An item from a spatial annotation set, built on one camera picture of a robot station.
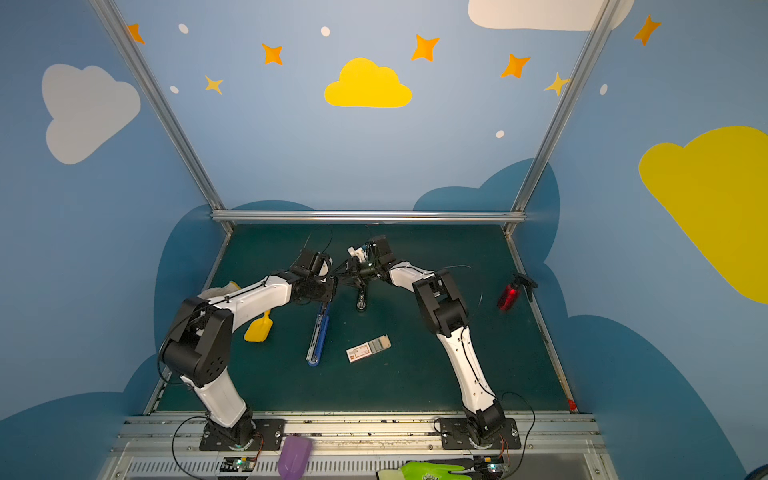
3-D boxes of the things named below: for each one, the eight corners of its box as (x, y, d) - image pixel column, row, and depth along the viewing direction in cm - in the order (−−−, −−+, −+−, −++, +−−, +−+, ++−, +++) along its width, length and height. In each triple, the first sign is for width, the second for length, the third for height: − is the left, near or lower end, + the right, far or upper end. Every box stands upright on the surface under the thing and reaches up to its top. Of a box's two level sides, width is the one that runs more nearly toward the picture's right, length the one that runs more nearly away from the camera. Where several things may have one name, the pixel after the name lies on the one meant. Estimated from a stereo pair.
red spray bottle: (512, 320, 99) (534, 290, 84) (494, 306, 102) (512, 275, 88) (517, 315, 100) (539, 285, 86) (499, 301, 103) (517, 270, 89)
